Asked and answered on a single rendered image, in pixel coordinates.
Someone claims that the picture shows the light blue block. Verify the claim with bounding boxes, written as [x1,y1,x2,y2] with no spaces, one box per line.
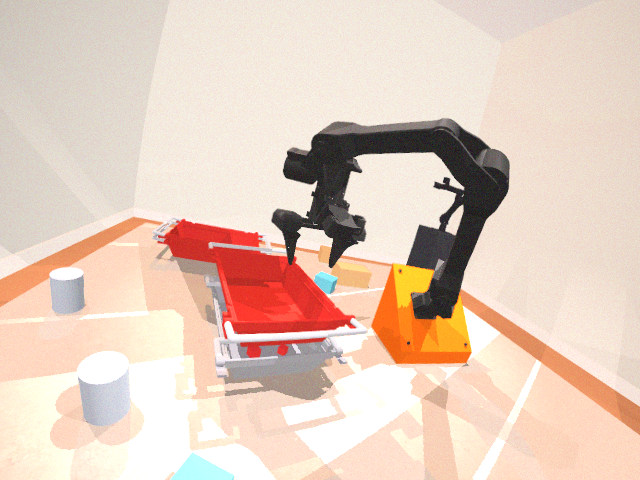
[314,272,338,294]
[171,452,235,480]

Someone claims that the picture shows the white cylinder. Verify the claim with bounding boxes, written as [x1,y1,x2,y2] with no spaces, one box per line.
[77,351,131,427]
[49,267,85,314]

